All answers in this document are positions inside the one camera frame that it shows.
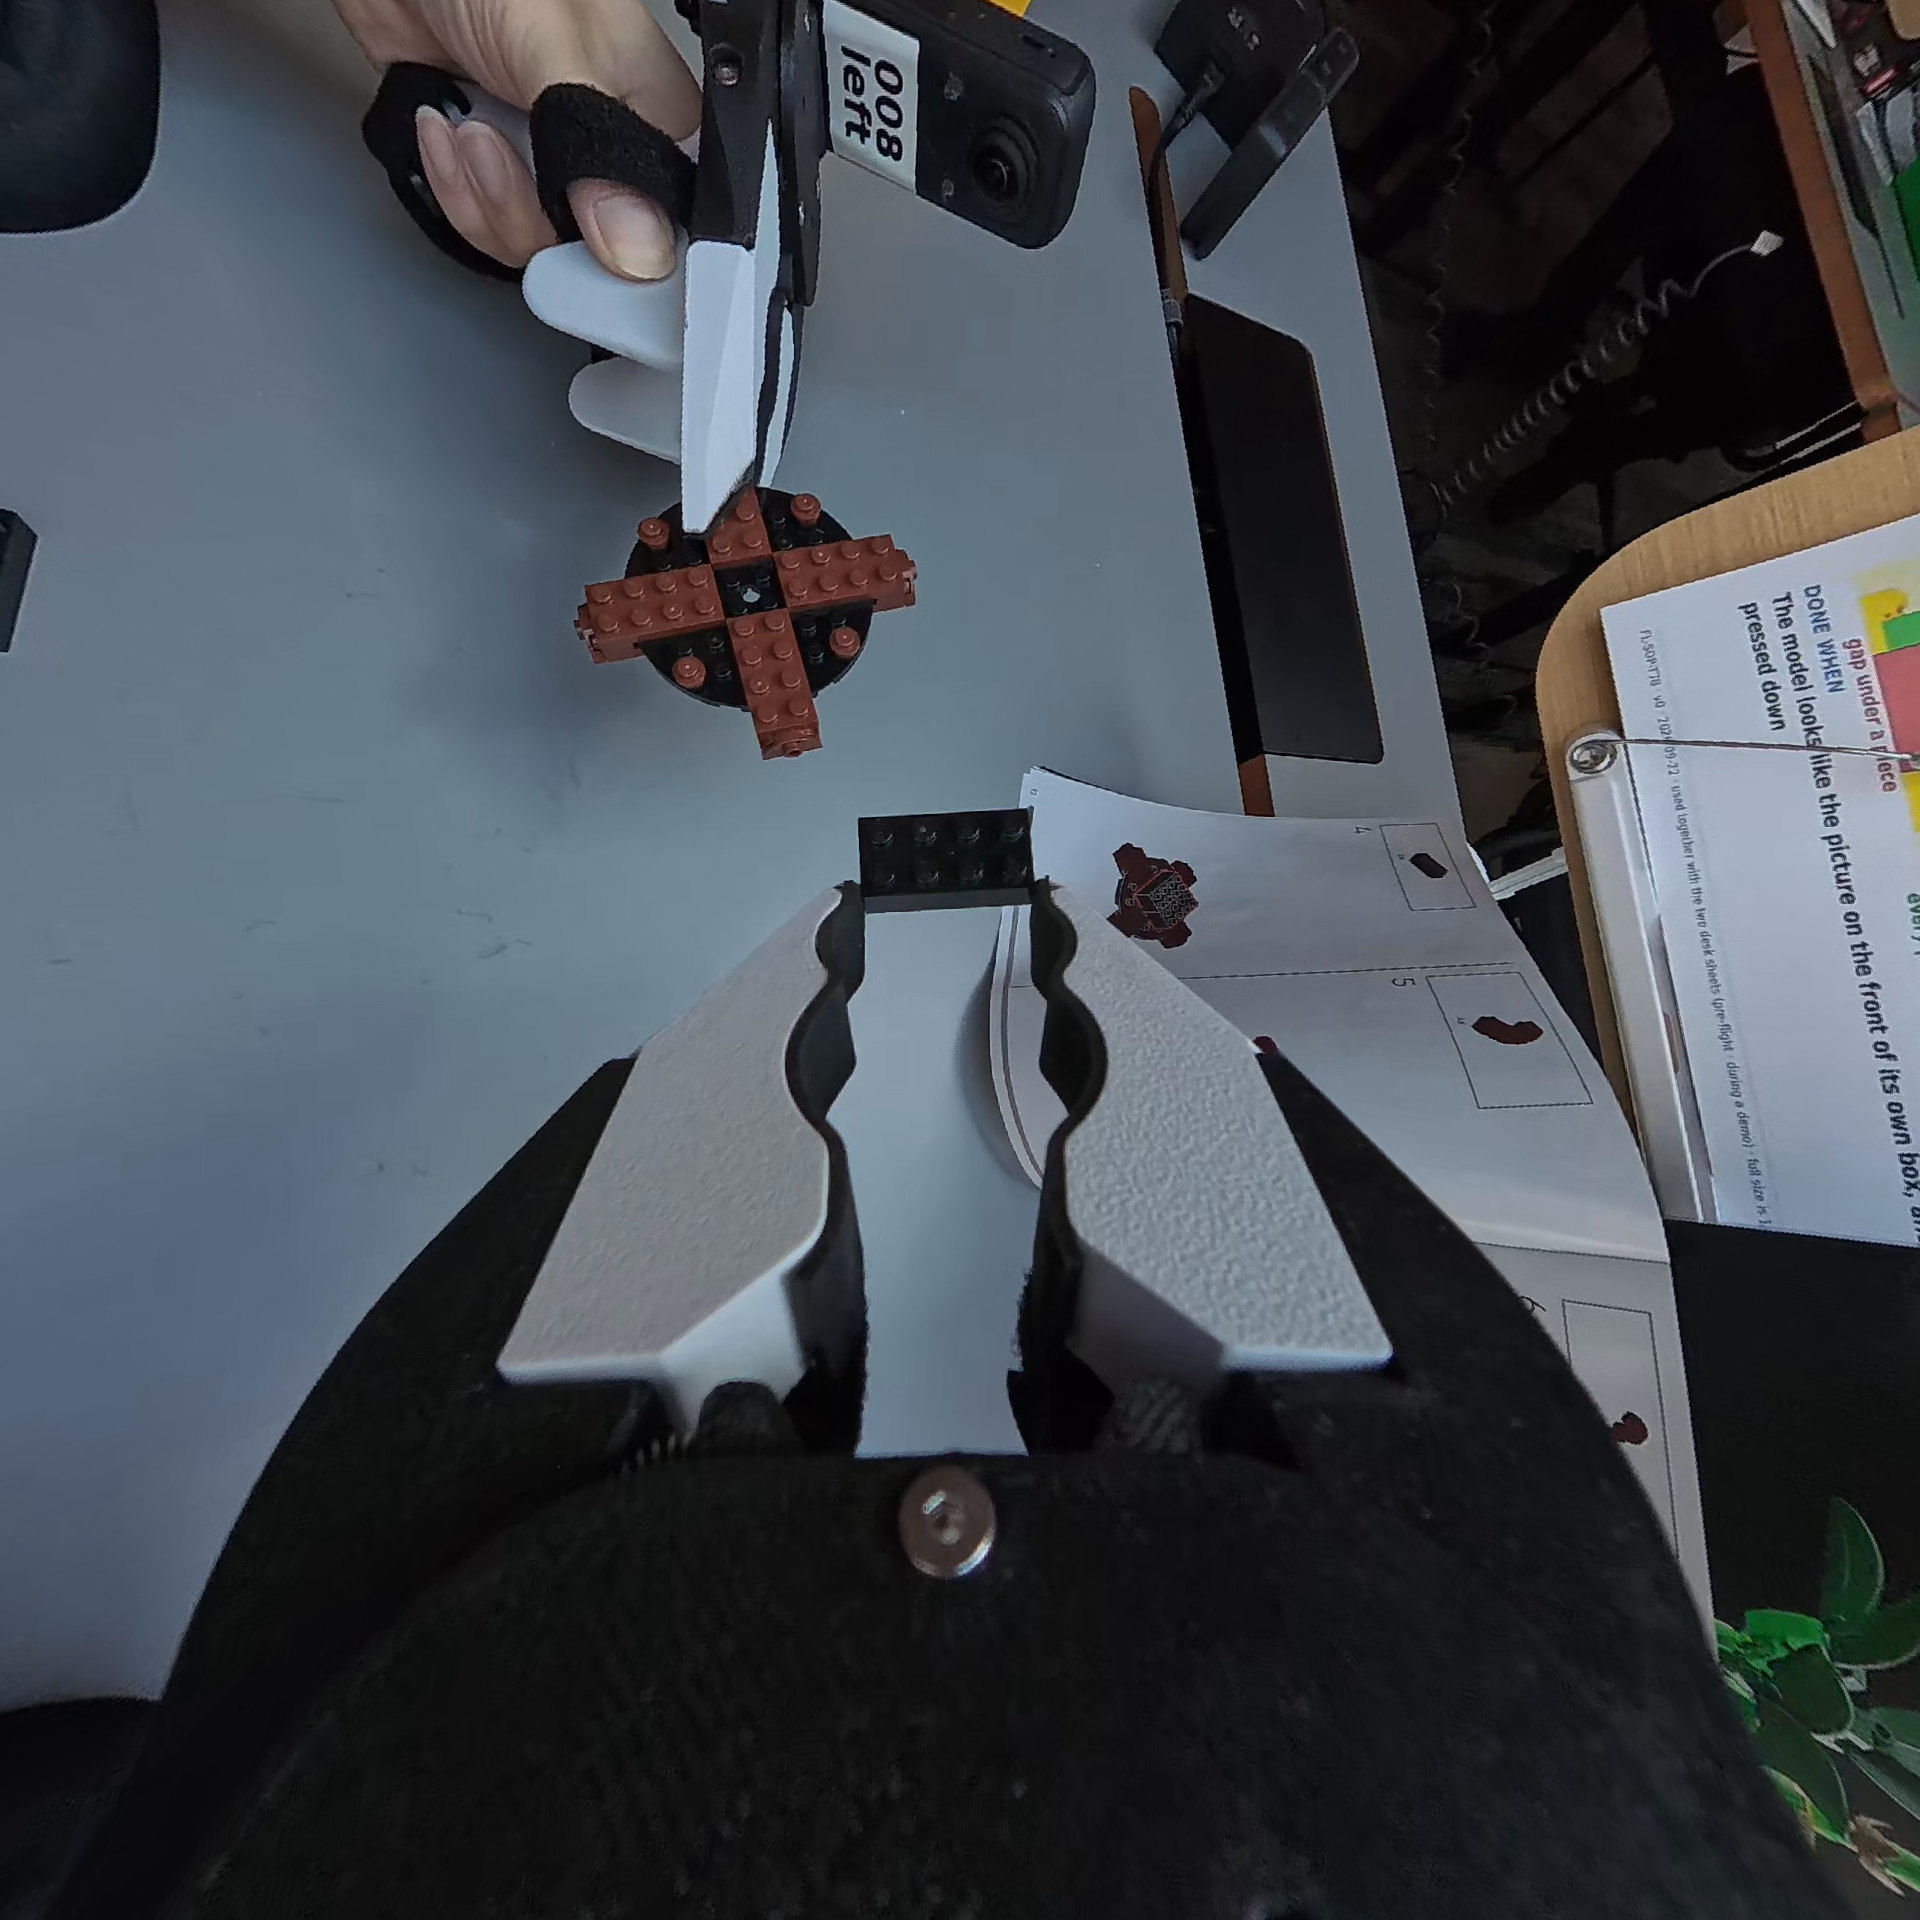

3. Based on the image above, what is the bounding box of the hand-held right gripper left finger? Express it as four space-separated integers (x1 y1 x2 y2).
496 882 872 1449

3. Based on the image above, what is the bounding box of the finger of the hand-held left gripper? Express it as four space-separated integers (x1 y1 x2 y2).
756 276 824 489
679 119 784 538

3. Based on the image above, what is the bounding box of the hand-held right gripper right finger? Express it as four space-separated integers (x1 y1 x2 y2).
1001 882 1395 1453

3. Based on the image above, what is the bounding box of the brown and black brick model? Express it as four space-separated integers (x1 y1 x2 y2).
573 488 920 763

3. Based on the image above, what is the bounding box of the wooden edged background desk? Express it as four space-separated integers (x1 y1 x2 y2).
1739 0 1920 442

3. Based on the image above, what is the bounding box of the person's left hand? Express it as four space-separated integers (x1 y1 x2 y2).
329 0 707 288

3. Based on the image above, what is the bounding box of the brick instruction booklet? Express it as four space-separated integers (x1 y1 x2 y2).
988 768 1719 1631

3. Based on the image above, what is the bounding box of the black clamp device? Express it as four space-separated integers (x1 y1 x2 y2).
1155 0 1361 266

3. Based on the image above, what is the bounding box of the clear plastic sheet sleeve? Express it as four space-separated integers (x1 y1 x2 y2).
1559 727 1719 1225

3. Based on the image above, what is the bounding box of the black flat panel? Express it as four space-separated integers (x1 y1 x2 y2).
1174 293 1385 768

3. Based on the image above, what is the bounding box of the dark box with green leaves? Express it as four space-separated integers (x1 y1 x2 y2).
1661 1216 1920 1920

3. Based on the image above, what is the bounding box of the white printed sheet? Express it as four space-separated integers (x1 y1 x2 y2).
1598 516 1920 1250

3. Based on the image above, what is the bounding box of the black textured armrest pad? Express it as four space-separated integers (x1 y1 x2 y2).
0 0 161 235

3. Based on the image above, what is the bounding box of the round wooden table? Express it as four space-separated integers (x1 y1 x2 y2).
1536 423 1920 1248

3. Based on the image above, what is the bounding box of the black coiled cable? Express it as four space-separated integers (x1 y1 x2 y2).
1430 224 1793 520

